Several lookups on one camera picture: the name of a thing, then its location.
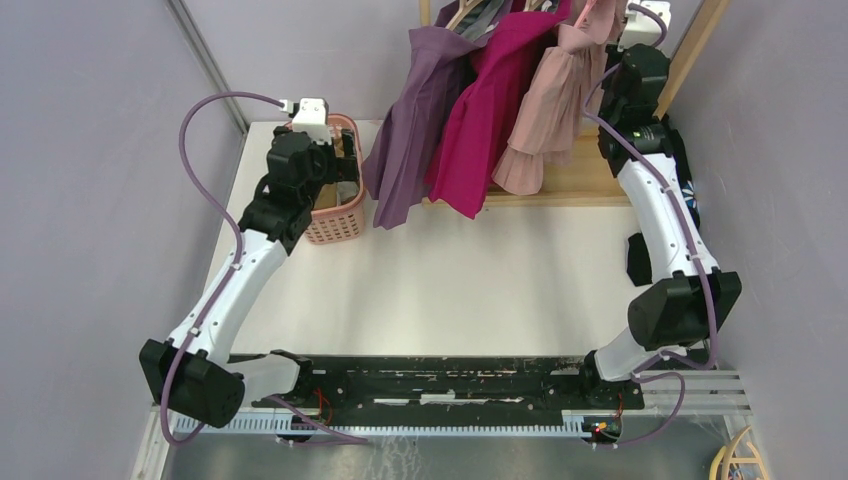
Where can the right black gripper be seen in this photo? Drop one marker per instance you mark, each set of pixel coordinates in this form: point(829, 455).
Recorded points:
point(616, 56)

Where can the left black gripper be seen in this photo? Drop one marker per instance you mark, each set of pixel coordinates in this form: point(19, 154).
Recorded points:
point(341, 168)

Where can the tan brown skirt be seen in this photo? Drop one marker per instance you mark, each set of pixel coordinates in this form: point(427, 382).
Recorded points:
point(337, 194)

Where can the pink pleated skirt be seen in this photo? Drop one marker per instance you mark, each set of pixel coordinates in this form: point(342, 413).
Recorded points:
point(549, 120)

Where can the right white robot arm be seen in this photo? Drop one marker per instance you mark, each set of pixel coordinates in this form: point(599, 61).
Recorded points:
point(688, 296)

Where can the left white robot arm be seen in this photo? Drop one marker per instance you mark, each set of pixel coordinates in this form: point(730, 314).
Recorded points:
point(191, 372)

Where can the purple pleated skirt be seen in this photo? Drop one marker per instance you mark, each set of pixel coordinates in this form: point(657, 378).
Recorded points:
point(440, 70)

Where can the magenta skirt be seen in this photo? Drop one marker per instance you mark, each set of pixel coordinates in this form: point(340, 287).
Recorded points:
point(482, 119)

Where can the beige wooden hanger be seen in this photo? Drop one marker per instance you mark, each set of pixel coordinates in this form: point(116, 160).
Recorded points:
point(465, 9)

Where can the wooden hanger on floor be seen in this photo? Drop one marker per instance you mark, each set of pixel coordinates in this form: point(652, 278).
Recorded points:
point(738, 459)

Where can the orange plastic basket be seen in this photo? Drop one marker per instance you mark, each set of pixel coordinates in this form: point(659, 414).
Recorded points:
point(336, 224)

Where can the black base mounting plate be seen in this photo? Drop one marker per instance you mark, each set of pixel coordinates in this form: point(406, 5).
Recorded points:
point(476, 392)

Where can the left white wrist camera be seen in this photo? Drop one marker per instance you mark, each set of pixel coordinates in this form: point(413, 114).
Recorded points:
point(310, 116)

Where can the wooden clothes rack frame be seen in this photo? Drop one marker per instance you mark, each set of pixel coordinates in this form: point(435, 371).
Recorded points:
point(586, 180)

